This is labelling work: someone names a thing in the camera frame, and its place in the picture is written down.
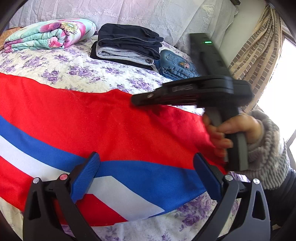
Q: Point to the folded floral blanket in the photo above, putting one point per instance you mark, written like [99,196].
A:
[53,34]

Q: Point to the floral purple bedspread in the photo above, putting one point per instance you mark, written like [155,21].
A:
[74,70]

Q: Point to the red track pants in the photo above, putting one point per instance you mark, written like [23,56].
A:
[146,153]

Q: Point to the person's right hand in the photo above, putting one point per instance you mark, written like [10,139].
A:
[245,123]

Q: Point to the right forearm grey sleeve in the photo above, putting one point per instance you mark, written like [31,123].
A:
[267,158]

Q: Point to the checkered beige curtain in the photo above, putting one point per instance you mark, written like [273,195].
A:
[257,58]

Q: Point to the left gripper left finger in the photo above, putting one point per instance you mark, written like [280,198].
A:
[51,212]

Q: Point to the folded dark pants stack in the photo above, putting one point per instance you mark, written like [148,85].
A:
[127,44]

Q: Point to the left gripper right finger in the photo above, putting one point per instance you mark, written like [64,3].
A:
[252,221]

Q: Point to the window with white frame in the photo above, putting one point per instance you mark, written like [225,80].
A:
[278,98]

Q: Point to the folded blue jeans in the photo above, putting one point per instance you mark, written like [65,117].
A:
[175,67]

